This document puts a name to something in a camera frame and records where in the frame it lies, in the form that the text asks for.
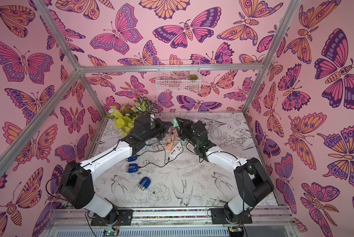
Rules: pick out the white wire basket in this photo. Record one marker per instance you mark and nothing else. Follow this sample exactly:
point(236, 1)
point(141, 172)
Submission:
point(173, 75)

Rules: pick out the white power strip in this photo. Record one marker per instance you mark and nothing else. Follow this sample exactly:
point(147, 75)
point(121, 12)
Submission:
point(178, 150)

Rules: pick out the blue clip bottom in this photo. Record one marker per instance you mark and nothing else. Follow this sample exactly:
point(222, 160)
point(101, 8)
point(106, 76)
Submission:
point(144, 183)

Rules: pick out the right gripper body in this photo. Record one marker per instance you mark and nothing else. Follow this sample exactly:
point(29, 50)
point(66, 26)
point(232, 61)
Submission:
point(184, 127)

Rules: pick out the small succulent in basket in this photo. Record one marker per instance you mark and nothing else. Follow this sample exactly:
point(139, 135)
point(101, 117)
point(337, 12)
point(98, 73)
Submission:
point(193, 78)

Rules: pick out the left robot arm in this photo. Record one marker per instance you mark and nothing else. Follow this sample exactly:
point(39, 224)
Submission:
point(77, 182)

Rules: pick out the potted green plant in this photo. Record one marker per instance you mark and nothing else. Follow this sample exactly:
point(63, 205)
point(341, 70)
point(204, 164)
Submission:
point(125, 116)

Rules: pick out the orange power strip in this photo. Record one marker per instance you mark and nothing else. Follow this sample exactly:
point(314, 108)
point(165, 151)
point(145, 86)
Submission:
point(171, 140)

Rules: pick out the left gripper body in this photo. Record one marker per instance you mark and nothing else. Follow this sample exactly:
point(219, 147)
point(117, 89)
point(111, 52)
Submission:
point(156, 132)

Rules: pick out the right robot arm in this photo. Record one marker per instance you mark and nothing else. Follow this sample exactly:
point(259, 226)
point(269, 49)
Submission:
point(253, 182)

